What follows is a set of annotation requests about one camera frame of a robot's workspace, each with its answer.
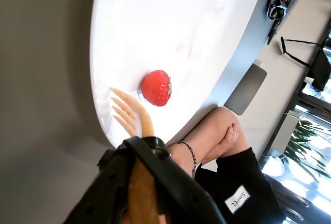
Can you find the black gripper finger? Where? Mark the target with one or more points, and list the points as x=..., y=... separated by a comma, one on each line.
x=181, y=195
x=108, y=182

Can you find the beige wooden fork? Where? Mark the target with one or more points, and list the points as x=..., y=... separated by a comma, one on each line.
x=141, y=120

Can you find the red strawberry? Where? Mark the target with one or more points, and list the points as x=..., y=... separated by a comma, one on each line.
x=155, y=88

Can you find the person's right forearm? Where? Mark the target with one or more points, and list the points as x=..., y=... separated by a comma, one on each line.
x=209, y=128

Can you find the black shoulder bag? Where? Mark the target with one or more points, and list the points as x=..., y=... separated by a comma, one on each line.
x=322, y=71

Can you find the person in black shirt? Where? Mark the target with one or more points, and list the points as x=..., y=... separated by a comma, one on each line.
x=219, y=182

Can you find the person's right hand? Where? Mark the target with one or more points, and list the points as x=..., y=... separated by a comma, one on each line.
x=182, y=156

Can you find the person's left hand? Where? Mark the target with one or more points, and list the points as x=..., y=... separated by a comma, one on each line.
x=219, y=149

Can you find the silver smartwatch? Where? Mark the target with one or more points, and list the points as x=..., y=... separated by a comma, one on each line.
x=197, y=168

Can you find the white name tag sticker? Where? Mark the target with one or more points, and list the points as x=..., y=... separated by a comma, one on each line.
x=238, y=199

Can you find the white planter box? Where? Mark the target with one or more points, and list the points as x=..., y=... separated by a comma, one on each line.
x=282, y=136

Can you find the grey chair seat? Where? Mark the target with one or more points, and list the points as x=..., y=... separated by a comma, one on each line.
x=245, y=89

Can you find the green potted plant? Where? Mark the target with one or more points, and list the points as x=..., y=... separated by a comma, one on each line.
x=307, y=141

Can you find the white round plate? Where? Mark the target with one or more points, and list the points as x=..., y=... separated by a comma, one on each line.
x=155, y=27

